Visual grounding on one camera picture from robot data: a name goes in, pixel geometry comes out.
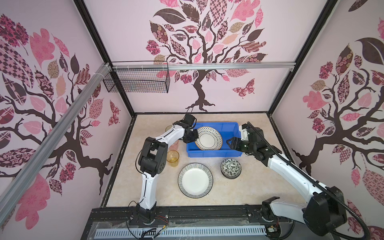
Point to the black striped white plate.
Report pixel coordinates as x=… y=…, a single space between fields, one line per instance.
x=195 y=180

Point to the aluminium left crossbar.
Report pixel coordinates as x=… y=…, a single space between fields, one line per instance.
x=23 y=180

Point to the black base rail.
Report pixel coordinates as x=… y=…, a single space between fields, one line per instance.
x=198 y=216

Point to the green translucent plastic cup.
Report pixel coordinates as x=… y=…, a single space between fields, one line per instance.
x=168 y=128

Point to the aluminium back crossbar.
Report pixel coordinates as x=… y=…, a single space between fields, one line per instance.
x=184 y=67

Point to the yellow translucent plastic cup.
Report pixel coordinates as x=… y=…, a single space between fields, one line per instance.
x=173 y=158

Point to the aluminium crossbar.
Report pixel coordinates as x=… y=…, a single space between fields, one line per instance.
x=184 y=67
x=23 y=180

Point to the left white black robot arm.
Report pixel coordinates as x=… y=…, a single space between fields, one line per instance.
x=152 y=160

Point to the pink translucent plastic cup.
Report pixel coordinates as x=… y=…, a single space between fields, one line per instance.
x=174 y=146

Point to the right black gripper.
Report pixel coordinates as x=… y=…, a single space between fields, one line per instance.
x=235 y=142

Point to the dark floral patterned bowl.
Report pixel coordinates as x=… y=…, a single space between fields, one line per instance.
x=231 y=168

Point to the black wire mesh basket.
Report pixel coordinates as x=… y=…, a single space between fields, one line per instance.
x=138 y=77

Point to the polka dot yellow-rimmed plate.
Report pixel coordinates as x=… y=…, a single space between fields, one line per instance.
x=209 y=139

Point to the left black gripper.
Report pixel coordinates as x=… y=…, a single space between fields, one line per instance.
x=195 y=136

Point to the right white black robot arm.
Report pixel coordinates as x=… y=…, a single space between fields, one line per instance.
x=321 y=213

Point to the white slotted cable duct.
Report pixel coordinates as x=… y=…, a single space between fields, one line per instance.
x=178 y=233

